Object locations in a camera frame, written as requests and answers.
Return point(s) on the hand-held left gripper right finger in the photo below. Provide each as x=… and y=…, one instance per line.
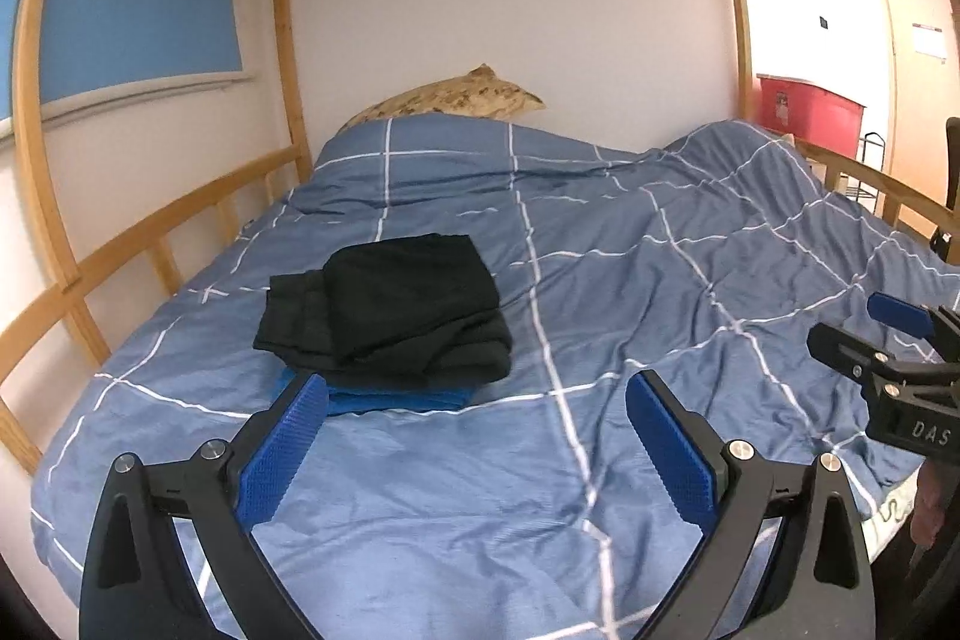
x=671, y=452

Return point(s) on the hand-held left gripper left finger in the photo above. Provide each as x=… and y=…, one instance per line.
x=289, y=445

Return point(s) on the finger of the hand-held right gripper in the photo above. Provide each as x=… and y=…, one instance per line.
x=896, y=308
x=840, y=344

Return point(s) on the black pants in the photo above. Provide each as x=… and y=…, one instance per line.
x=405, y=295

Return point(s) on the person's right hand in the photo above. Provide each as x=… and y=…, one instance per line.
x=931, y=501

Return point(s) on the white mattress sheet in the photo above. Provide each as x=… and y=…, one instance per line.
x=892, y=509

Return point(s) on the blue cloth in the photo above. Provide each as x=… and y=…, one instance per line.
x=405, y=398

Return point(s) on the black chair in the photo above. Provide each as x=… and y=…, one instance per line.
x=952, y=175

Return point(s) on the black metal rack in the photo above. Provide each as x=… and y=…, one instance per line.
x=872, y=137

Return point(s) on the blue checked duvet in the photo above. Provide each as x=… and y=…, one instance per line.
x=450, y=535

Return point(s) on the beige door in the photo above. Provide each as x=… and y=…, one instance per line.
x=915, y=108

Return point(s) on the red storage box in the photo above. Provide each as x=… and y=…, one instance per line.
x=825, y=119

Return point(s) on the dark grey cloth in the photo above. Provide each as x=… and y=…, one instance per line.
x=480, y=355

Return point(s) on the paper notice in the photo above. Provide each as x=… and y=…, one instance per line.
x=928, y=40

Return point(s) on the white window sill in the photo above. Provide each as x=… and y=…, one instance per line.
x=150, y=89

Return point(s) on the beige patterned pillow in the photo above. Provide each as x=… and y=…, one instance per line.
x=457, y=93

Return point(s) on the blue window blind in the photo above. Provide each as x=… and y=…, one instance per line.
x=135, y=10

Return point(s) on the wooden bunk bed frame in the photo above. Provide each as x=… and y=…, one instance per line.
x=289, y=48

